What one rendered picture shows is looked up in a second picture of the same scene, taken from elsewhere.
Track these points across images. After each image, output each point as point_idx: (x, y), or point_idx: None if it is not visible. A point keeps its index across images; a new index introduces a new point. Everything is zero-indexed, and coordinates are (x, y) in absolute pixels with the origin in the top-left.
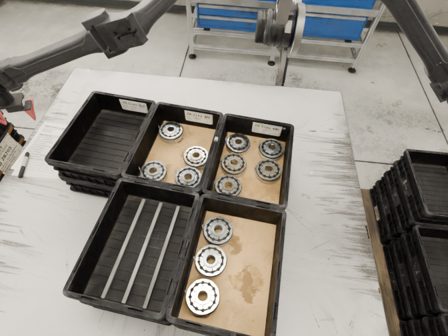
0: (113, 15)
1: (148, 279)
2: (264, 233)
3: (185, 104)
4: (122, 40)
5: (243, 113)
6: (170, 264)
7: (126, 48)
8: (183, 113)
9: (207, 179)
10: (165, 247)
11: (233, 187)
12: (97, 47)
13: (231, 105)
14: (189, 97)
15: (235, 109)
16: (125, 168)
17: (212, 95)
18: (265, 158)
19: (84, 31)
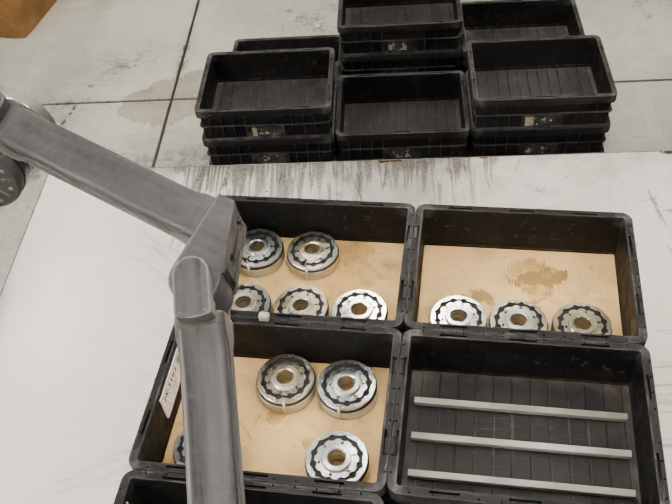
0: (194, 248)
1: (575, 426)
2: (444, 260)
3: (39, 495)
4: (236, 259)
5: (96, 349)
6: (537, 395)
7: (240, 268)
8: (160, 411)
9: (370, 321)
10: (509, 406)
11: (363, 299)
12: (231, 325)
13: (59, 379)
14: (11, 489)
15: (78, 369)
16: (360, 485)
17: (14, 429)
18: (280, 260)
19: (199, 337)
